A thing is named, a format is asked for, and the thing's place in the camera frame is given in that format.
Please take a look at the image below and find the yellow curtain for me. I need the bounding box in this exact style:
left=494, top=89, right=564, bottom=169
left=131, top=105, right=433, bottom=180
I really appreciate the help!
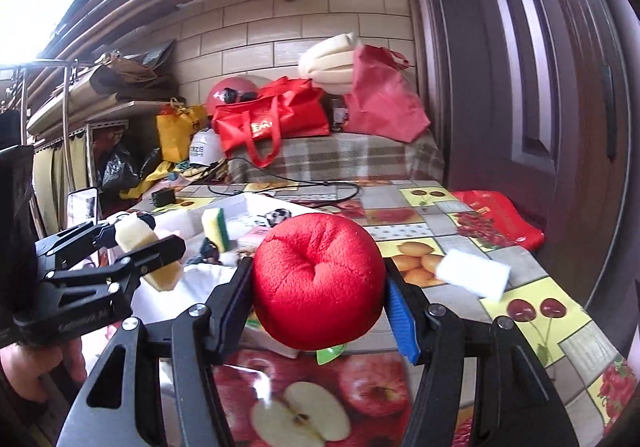
left=31, top=126, right=92, bottom=239

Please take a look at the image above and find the brown cloth bundle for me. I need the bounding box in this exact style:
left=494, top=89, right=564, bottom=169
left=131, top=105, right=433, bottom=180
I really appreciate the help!
left=89, top=52, right=175, bottom=102

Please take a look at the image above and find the brown door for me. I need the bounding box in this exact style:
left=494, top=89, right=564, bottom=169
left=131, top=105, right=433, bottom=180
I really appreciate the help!
left=394, top=0, right=640, bottom=330

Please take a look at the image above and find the dark jar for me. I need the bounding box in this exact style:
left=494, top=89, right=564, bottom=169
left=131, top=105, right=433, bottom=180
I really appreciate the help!
left=329, top=96, right=352, bottom=134

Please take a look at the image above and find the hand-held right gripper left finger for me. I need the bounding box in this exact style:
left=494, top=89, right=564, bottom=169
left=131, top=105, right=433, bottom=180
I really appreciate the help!
left=55, top=257, right=256, bottom=447

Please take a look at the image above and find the red tote bag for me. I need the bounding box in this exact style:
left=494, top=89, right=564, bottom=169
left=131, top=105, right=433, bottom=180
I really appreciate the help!
left=212, top=75, right=332, bottom=169

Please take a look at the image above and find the red printed packet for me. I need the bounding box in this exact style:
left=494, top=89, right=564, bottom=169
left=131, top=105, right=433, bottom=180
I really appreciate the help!
left=452, top=190, right=545, bottom=252

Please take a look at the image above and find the yellow bag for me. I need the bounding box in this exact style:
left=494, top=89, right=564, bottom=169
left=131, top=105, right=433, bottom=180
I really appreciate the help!
left=156, top=98, right=209, bottom=164

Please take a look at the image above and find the red plush apple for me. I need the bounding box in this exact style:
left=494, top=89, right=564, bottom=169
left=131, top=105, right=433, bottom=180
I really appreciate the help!
left=251, top=213, right=387, bottom=351

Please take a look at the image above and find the white foam block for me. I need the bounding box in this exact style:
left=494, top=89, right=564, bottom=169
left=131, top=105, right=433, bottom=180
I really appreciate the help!
left=434, top=248, right=512, bottom=301

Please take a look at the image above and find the black white patterned cloth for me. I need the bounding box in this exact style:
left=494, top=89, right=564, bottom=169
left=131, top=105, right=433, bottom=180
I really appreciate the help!
left=262, top=208, right=292, bottom=229

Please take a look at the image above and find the red helmet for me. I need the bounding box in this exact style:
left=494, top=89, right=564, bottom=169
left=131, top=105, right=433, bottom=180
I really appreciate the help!
left=205, top=75, right=271, bottom=116

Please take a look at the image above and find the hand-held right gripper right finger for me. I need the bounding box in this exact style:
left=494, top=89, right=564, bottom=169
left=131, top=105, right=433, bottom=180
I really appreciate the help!
left=384, top=263, right=581, bottom=447

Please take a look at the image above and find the black plastic bag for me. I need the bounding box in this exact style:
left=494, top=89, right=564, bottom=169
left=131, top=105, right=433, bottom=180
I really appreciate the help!
left=99, top=143, right=162, bottom=194

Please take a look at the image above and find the stack of white foam sheets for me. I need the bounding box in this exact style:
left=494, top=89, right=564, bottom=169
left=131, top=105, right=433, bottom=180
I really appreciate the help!
left=298, top=31, right=364, bottom=96

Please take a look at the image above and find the black cable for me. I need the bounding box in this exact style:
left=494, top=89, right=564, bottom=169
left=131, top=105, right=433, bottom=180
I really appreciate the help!
left=207, top=157, right=362, bottom=204

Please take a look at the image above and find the white helmet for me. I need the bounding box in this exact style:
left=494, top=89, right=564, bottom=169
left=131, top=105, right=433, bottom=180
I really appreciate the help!
left=188, top=129, right=227, bottom=166

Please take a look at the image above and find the dark red fabric bag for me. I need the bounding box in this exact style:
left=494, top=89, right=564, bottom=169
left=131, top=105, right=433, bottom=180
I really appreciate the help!
left=342, top=45, right=432, bottom=144

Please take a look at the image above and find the smartphone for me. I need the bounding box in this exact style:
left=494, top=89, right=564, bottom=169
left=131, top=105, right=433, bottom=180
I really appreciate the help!
left=67, top=186, right=99, bottom=229

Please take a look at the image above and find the wooden shelf board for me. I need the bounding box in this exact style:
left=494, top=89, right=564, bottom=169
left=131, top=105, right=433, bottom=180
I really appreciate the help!
left=25, top=98, right=172, bottom=138

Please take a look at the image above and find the white cardboard box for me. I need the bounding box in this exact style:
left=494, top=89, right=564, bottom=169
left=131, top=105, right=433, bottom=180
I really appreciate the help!
left=107, top=192, right=322, bottom=328

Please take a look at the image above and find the person's left hand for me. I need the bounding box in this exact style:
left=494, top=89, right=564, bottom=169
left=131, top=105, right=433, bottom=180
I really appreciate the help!
left=0, top=336, right=89, bottom=404

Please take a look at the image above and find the metal rack pole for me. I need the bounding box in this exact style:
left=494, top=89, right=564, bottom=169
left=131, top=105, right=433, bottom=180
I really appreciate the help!
left=14, top=58, right=87, bottom=200

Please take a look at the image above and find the plaid blanket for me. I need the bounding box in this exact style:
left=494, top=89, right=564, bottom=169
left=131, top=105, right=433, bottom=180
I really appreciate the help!
left=226, top=131, right=447, bottom=186

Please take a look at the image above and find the pale yellow sponge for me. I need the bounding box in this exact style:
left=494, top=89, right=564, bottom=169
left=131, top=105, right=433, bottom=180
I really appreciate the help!
left=115, top=215, right=184, bottom=293

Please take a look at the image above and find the yellow green sponge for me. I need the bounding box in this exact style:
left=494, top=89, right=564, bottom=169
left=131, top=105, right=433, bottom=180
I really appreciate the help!
left=201, top=207, right=231, bottom=254

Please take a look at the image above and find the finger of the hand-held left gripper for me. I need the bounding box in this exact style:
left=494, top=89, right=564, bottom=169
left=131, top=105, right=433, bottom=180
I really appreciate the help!
left=46, top=234, right=187, bottom=301
left=35, top=212, right=157, bottom=272

